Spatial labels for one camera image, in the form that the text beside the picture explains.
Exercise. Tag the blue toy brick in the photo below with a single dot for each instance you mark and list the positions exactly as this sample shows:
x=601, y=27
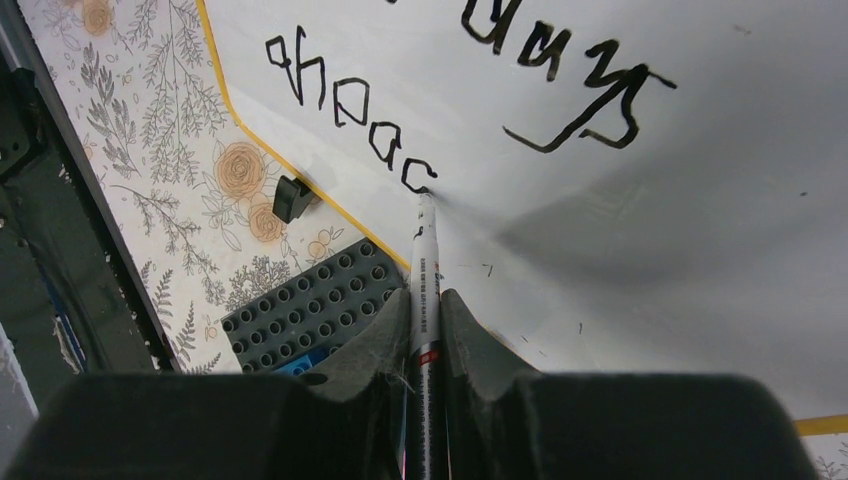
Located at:
x=303, y=363

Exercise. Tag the yellow framed whiteboard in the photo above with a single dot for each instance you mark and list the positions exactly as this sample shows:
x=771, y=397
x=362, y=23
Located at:
x=621, y=185

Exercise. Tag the dark grey brick baseplate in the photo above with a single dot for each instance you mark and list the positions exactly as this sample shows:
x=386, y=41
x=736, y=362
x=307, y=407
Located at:
x=325, y=306

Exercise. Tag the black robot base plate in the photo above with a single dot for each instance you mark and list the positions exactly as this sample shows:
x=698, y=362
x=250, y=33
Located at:
x=72, y=302

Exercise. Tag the black whiteboard clip foot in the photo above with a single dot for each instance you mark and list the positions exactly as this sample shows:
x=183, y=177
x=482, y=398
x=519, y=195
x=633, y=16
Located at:
x=292, y=197

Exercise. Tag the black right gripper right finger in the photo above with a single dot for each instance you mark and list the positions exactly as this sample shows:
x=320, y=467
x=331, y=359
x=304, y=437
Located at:
x=508, y=420

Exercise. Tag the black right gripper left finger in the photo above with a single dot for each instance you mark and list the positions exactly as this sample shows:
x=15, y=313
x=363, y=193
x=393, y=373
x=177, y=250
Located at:
x=332, y=422

